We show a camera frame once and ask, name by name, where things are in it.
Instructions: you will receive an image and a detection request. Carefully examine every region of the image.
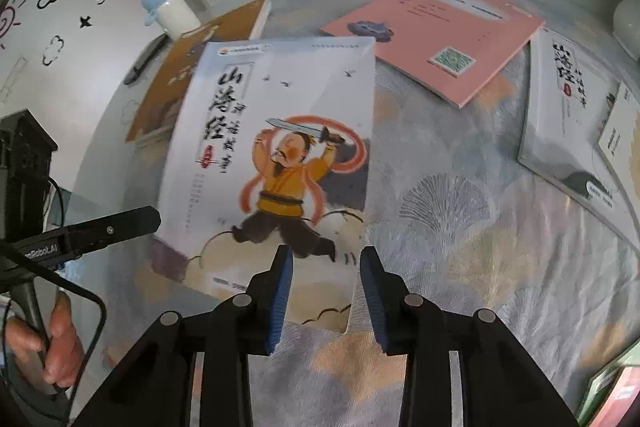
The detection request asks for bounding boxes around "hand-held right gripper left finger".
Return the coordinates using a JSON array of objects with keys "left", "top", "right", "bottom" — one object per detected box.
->
[{"left": 72, "top": 244, "right": 295, "bottom": 427}]

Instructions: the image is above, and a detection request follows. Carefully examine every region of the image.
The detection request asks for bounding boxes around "white book with lady figure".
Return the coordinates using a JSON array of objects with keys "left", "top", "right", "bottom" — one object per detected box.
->
[{"left": 517, "top": 27, "right": 640, "bottom": 253}]

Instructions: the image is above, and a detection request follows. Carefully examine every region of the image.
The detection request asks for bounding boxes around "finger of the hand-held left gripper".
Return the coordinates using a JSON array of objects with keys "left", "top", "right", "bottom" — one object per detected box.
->
[{"left": 62, "top": 206, "right": 162, "bottom": 260}]

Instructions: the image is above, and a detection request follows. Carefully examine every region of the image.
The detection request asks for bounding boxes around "grey tablecloth with orange leaves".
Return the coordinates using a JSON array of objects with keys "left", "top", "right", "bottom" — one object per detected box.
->
[{"left": 100, "top": 0, "right": 640, "bottom": 427}]

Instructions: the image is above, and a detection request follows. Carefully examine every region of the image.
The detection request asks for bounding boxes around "white bottle with blue cap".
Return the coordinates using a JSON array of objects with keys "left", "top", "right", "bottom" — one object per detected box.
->
[{"left": 141, "top": 0, "right": 202, "bottom": 42}]

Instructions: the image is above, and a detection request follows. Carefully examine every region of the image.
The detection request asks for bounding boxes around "white book with yellow-robed warrior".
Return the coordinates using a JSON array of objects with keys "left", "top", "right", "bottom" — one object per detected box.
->
[{"left": 152, "top": 38, "right": 377, "bottom": 335}]

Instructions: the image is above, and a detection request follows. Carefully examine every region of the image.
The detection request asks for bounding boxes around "green book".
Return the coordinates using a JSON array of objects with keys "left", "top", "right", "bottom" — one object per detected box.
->
[{"left": 575, "top": 349, "right": 640, "bottom": 427}]

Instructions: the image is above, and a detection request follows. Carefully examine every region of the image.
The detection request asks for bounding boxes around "person's left hand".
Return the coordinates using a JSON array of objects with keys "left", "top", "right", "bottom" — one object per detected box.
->
[{"left": 5, "top": 292, "right": 86, "bottom": 390}]

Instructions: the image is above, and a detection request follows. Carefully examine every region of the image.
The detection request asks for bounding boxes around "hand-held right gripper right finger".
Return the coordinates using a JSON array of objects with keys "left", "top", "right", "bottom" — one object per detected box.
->
[{"left": 360, "top": 246, "right": 576, "bottom": 427}]

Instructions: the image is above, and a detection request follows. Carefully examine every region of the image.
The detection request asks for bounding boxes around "black phone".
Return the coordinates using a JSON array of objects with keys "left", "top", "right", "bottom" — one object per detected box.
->
[{"left": 123, "top": 34, "right": 168, "bottom": 85}]

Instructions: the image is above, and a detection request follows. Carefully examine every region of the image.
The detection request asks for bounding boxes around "orange-brown book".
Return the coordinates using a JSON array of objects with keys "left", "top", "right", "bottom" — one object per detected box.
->
[{"left": 125, "top": 0, "right": 273, "bottom": 144}]

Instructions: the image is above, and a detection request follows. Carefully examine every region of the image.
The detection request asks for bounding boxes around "white book with small text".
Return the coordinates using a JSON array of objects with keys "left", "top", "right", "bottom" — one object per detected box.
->
[{"left": 597, "top": 82, "right": 640, "bottom": 202}]

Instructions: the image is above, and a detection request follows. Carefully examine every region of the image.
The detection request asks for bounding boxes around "white vase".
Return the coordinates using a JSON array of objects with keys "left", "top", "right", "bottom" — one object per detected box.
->
[{"left": 612, "top": 0, "right": 640, "bottom": 62}]

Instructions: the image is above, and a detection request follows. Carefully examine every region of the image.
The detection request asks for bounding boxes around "pink book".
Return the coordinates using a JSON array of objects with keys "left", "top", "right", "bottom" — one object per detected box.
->
[{"left": 320, "top": 0, "right": 547, "bottom": 108}]

